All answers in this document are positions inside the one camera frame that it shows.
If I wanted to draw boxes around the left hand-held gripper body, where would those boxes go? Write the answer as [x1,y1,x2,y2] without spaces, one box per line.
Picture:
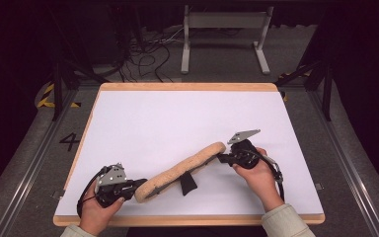
[93,162,136,209]

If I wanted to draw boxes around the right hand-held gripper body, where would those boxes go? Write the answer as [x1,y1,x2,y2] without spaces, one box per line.
[226,128,262,171]

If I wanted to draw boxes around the tan plush pad black lining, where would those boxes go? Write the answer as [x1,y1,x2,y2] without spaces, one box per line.
[133,141,228,204]

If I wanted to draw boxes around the person's right hand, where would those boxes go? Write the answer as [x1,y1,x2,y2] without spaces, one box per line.
[232,146,286,213]

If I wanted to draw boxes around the person's left hand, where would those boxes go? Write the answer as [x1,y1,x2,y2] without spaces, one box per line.
[78,179,126,237]

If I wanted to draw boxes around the person's dark lap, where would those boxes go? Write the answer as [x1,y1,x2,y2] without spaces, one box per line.
[123,226,265,237]

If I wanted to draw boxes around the black metal stand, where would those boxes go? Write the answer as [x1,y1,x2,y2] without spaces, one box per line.
[273,58,336,122]
[44,6,111,122]

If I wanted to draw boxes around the white metal stand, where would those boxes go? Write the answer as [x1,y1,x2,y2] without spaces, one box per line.
[180,4,275,76]

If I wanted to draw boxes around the right hand-held gripper black cable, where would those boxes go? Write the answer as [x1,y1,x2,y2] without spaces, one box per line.
[251,148,286,202]

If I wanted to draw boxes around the hand-held gripper black cable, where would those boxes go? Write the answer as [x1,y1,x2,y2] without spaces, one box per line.
[251,148,286,202]
[76,166,108,219]

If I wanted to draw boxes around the left hand-held gripper black cable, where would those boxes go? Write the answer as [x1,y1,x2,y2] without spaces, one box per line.
[76,166,108,219]

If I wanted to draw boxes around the metal floor rail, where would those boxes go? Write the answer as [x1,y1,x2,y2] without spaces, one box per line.
[0,88,79,237]
[308,90,379,237]

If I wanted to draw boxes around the bundle of black floor cables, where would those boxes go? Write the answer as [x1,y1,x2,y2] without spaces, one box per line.
[116,25,186,84]

